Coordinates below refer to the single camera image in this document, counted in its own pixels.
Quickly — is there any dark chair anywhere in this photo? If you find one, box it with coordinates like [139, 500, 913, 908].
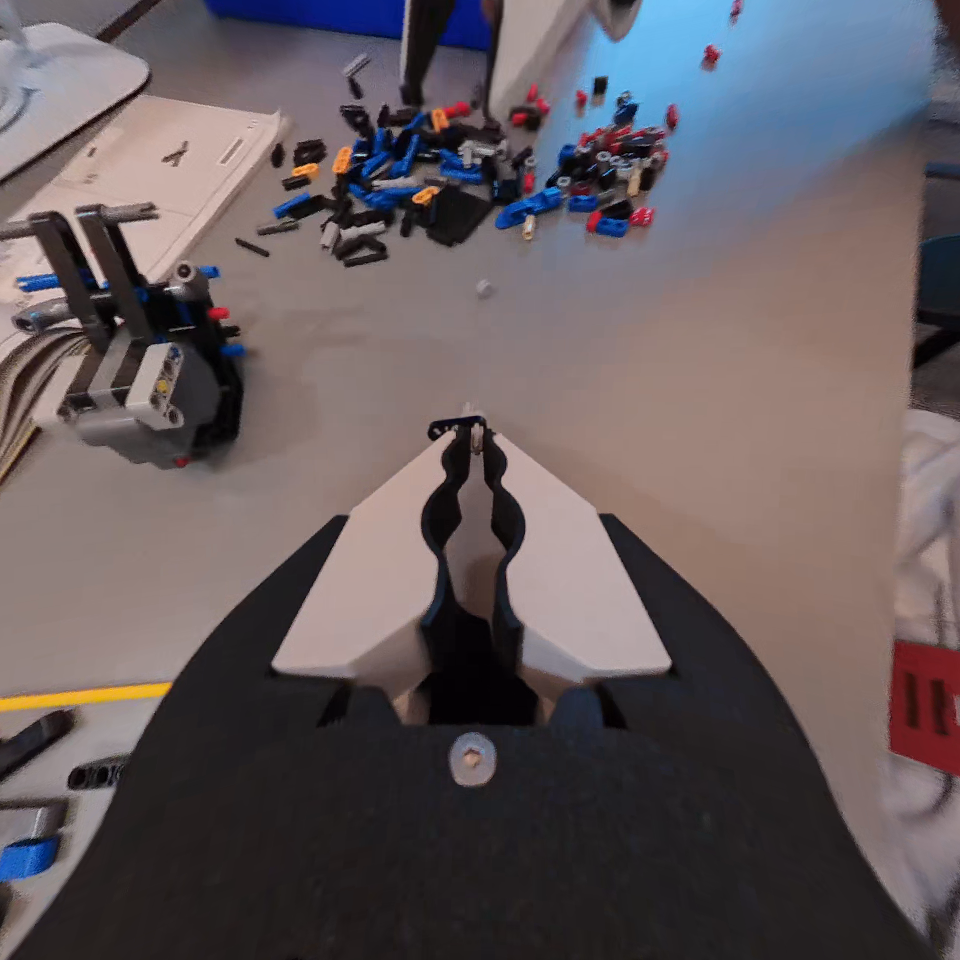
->
[911, 161, 960, 369]

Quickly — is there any grey and black lego assembly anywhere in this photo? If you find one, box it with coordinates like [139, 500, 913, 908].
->
[0, 201, 247, 472]

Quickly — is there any blue plastic bin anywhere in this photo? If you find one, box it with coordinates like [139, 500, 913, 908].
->
[204, 0, 492, 52]

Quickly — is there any lego instruction booklet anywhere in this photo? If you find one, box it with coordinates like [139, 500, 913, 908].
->
[0, 96, 292, 485]

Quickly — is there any grey lego panel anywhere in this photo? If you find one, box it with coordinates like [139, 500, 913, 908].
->
[0, 797, 70, 841]

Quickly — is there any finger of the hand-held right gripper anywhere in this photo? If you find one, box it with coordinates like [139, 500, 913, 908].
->
[480, 0, 644, 125]
[399, 0, 459, 108]

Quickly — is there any red tag with black marks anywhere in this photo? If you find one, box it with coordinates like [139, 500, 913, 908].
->
[888, 641, 960, 777]

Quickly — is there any pile of small lego pieces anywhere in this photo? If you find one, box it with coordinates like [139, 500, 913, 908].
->
[236, 52, 680, 270]

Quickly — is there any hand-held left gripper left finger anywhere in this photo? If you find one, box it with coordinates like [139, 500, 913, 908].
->
[271, 433, 481, 721]

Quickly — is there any blue lego piece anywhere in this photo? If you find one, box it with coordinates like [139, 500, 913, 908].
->
[0, 834, 63, 883]

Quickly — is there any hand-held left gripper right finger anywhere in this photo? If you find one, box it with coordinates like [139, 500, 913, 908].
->
[480, 433, 672, 702]

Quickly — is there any small black lego piece with grey axle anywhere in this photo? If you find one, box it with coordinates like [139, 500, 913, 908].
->
[427, 405, 492, 455]

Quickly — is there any yellow lego axle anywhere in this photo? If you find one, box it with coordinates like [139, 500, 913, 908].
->
[0, 681, 175, 714]

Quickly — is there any white tablet stand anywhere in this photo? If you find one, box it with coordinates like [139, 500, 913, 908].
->
[0, 0, 151, 185]

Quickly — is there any person's white shirt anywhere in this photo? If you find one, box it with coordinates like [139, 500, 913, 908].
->
[881, 408, 960, 960]

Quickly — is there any dark grey short lego beam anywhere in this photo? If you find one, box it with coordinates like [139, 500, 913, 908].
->
[67, 756, 130, 793]

